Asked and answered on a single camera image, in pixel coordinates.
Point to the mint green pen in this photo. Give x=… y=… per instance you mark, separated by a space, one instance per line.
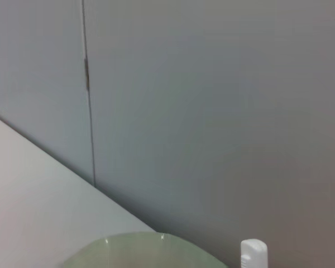
x=254 y=254

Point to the pale green glass fruit plate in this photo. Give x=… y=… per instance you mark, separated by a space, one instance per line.
x=145 y=251

